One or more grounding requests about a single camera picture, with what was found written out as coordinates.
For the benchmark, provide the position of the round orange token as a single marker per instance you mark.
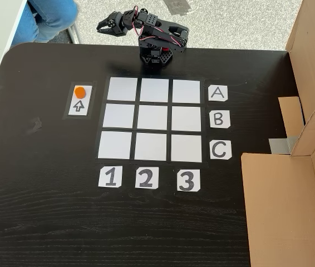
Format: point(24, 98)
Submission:
point(79, 92)

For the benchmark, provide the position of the white nine-square grid sheet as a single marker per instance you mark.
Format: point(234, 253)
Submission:
point(152, 118)

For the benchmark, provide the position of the white metal furniture leg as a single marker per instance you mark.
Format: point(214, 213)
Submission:
point(74, 34)

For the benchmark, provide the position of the seated person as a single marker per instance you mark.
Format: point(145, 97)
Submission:
point(49, 16)

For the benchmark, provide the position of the white arrow paper sheet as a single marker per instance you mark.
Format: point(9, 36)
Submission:
point(80, 107)

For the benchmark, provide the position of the paper sheet letter A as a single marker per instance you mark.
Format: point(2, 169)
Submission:
point(217, 93)

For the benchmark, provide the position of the clear tape scraps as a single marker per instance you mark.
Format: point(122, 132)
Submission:
point(35, 125)

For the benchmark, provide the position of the paper sheet letter B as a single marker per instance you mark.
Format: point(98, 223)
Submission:
point(219, 119)

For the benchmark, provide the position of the paper sheet number 1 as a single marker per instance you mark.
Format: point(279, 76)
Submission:
point(110, 177)

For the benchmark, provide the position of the paper sheet number 2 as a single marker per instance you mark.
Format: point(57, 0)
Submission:
point(146, 178)

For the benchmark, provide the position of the paper sheet letter C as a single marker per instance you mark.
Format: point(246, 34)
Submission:
point(220, 150)

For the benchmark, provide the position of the paper sheet number 3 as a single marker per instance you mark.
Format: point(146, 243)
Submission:
point(188, 180)

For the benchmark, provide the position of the brown cardboard screen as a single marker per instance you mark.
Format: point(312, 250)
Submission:
point(285, 208)

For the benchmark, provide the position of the grey duct tape strip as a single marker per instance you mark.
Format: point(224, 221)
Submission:
point(282, 145)

